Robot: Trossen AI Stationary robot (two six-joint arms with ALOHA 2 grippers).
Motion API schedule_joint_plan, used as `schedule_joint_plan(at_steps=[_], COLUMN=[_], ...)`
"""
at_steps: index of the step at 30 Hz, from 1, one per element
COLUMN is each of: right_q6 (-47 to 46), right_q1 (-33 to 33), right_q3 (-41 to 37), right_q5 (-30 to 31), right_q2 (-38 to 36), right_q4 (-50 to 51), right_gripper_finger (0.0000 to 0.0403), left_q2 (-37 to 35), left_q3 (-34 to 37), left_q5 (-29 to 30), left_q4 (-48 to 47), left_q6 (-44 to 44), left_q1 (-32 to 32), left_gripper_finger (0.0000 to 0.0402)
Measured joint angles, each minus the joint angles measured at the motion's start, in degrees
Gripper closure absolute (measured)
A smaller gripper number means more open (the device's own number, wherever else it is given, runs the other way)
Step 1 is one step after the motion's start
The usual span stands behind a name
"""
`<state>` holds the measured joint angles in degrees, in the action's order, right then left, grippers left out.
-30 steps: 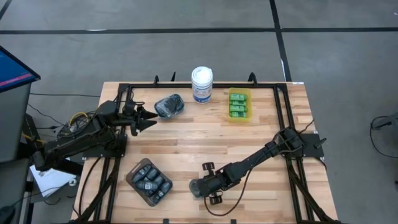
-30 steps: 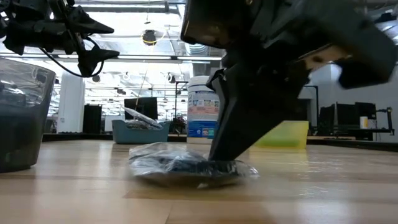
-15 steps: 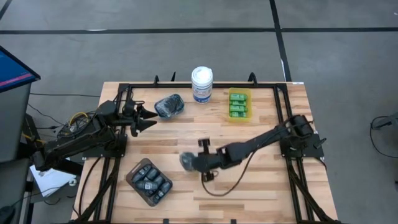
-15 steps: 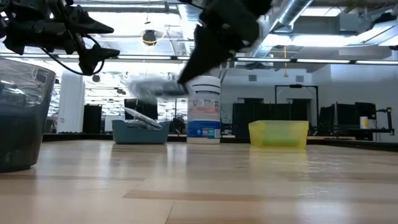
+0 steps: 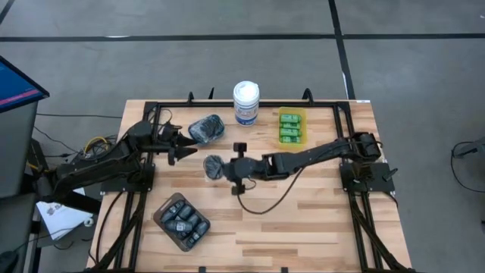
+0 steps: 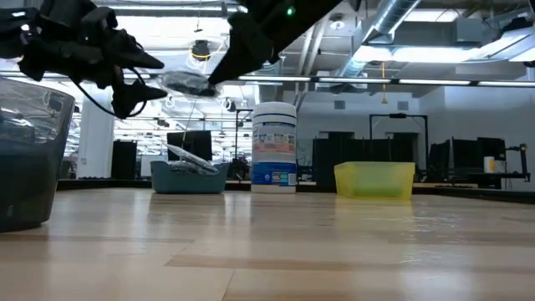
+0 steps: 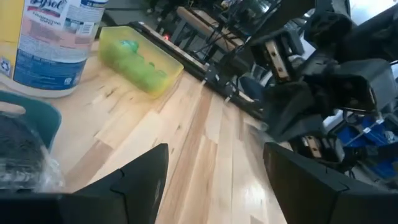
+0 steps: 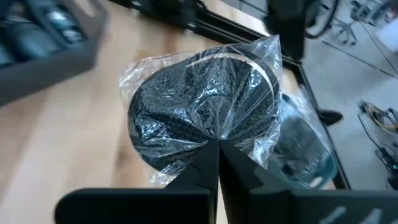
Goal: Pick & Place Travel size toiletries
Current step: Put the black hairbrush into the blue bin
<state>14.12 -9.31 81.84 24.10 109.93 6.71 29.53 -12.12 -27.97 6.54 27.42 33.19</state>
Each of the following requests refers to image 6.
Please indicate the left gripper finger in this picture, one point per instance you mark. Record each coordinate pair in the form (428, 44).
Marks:
(134, 56)
(131, 94)

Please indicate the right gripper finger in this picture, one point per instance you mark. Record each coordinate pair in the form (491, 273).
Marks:
(242, 60)

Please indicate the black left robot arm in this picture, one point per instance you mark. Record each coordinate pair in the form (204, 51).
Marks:
(16, 33)

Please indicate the white building column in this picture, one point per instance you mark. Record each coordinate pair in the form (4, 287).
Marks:
(96, 142)

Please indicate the black cabinet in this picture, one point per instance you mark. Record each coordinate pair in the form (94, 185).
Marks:
(124, 161)

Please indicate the black computer monitor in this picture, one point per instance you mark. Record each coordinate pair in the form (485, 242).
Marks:
(196, 144)

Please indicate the white wipes canister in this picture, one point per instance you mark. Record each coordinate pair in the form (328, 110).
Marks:
(273, 142)

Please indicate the teal plastic bin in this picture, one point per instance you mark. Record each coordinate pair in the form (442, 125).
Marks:
(188, 184)

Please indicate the dark translucent grey bin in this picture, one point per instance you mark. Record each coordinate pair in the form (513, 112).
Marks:
(33, 180)

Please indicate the black room partition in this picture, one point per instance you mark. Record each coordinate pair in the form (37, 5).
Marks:
(359, 150)

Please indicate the yellow translucent bin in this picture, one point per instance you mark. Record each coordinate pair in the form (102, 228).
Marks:
(372, 180)

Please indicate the black desk stand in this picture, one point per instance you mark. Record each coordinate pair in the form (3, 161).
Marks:
(523, 167)

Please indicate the thin black metal frame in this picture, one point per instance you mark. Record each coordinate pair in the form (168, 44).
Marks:
(237, 134)

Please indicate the long ceiling light rail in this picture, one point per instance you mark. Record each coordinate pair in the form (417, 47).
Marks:
(355, 80)

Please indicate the slanted silver ceiling duct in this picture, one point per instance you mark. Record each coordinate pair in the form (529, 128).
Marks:
(393, 16)

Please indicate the large black metal frame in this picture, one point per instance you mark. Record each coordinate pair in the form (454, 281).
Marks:
(399, 115)

